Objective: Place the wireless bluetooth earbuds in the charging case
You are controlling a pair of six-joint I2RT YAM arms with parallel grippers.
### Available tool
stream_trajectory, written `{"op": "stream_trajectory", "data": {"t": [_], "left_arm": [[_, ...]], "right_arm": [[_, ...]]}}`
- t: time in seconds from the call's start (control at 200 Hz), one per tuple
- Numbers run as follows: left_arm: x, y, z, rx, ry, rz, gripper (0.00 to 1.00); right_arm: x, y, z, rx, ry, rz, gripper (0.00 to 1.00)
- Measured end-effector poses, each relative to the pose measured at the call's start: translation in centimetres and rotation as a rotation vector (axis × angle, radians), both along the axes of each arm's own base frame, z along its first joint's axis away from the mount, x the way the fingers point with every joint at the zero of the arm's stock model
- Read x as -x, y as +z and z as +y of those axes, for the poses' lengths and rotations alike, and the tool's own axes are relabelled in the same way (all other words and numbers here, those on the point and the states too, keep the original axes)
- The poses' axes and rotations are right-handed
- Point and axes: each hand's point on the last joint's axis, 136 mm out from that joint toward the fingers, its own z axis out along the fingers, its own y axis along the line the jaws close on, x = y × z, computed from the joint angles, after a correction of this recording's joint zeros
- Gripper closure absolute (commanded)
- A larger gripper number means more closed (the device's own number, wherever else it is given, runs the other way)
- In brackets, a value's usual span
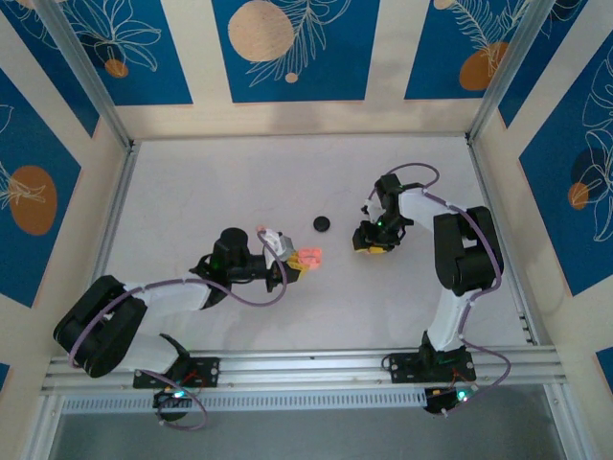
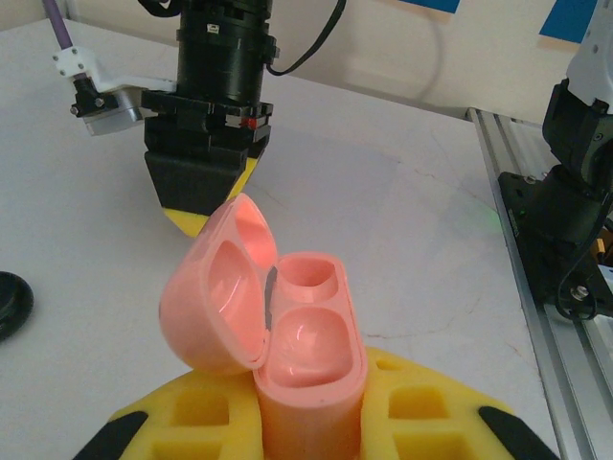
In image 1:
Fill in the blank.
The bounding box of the pink earbud charging case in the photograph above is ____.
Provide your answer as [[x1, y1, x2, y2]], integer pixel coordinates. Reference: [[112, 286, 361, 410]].
[[292, 246, 323, 270]]

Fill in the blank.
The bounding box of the aluminium mounting rail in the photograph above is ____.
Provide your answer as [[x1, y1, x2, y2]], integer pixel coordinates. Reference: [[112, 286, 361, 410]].
[[40, 348, 561, 397]]

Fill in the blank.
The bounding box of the aluminium table side rail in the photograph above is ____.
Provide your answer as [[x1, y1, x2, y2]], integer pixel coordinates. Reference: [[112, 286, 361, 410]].
[[466, 136, 595, 460], [26, 141, 143, 460]]

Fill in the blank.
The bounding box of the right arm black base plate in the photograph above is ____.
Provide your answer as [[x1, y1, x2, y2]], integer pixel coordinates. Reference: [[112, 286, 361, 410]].
[[386, 352, 478, 384]]

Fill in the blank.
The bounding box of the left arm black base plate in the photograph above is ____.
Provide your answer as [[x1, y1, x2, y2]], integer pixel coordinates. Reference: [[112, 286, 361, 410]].
[[132, 356, 221, 390]]

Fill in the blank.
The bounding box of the grey slotted cable duct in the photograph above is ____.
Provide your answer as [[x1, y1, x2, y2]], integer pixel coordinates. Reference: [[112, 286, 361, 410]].
[[59, 386, 428, 414]]

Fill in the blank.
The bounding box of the aluminium frame post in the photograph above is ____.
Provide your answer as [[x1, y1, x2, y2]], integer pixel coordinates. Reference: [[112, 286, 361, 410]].
[[466, 0, 552, 145], [33, 0, 135, 152]]

